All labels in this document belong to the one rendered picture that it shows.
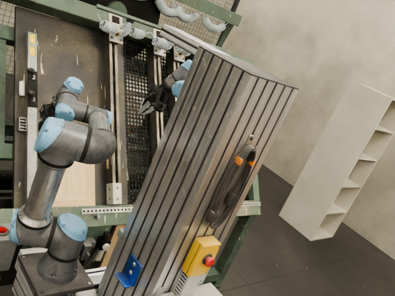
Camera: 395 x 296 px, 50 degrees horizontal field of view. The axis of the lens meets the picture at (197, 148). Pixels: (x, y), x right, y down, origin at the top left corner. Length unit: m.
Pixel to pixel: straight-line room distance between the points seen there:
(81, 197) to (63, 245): 0.89
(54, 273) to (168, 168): 0.61
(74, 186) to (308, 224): 3.90
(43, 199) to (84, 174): 1.04
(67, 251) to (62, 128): 0.51
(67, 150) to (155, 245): 0.43
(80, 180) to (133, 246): 1.00
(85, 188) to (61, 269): 0.90
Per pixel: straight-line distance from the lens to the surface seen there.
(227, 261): 3.73
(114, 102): 2.65
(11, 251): 2.09
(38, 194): 1.47
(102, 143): 1.33
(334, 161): 5.59
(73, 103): 1.72
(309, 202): 5.76
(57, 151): 1.33
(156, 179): 1.43
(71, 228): 1.59
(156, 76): 2.90
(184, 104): 1.35
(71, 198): 2.45
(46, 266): 1.69
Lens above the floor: 2.14
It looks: 17 degrees down
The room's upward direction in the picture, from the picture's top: 24 degrees clockwise
